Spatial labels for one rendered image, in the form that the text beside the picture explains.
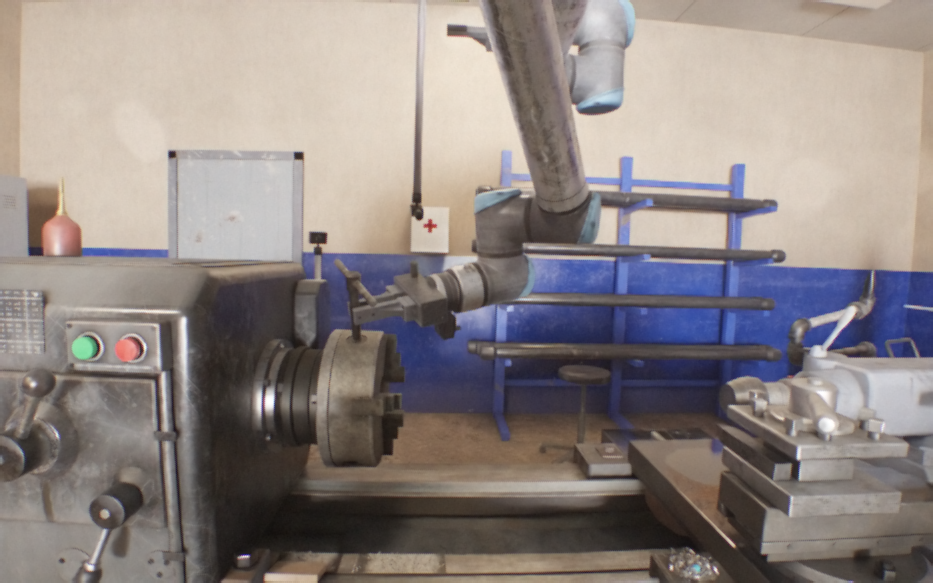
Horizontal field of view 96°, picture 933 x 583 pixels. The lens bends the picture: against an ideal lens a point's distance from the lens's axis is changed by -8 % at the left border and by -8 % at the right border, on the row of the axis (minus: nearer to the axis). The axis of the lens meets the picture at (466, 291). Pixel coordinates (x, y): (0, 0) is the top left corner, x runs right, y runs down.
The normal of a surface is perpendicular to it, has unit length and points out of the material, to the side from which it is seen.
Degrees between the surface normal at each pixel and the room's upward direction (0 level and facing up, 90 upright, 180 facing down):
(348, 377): 57
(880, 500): 90
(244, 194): 90
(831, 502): 90
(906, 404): 86
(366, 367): 49
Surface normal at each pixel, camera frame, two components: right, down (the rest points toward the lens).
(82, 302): 0.06, -0.64
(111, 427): 0.05, 0.08
